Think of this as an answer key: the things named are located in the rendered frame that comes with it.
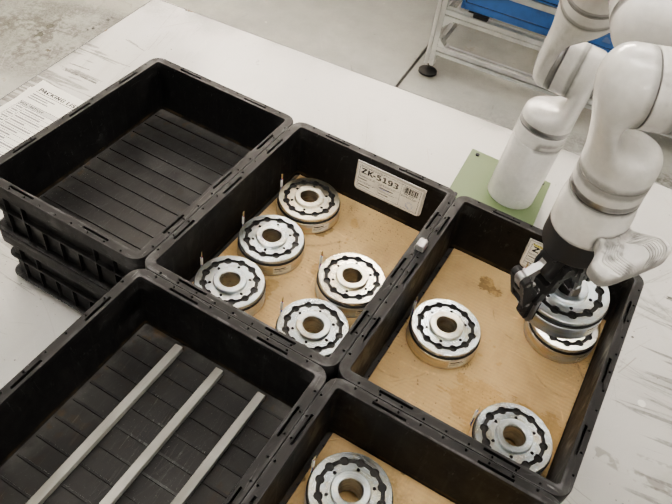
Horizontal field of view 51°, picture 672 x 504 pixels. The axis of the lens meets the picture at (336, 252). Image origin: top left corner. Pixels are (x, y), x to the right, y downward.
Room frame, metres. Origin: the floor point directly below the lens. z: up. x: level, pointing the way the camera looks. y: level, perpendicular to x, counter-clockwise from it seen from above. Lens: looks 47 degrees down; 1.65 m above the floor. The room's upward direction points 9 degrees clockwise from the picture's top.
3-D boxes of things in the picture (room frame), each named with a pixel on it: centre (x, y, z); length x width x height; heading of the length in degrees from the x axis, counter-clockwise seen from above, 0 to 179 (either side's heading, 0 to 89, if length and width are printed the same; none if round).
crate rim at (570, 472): (0.60, -0.24, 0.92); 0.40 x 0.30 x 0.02; 157
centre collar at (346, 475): (0.36, -0.06, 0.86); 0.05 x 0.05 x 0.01
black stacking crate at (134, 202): (0.83, 0.32, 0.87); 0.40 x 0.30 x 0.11; 157
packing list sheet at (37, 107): (1.06, 0.66, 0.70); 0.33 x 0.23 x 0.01; 161
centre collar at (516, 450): (0.47, -0.26, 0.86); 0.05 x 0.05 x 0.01
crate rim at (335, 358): (0.72, 0.04, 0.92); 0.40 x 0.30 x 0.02; 157
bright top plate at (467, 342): (0.63, -0.17, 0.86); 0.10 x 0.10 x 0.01
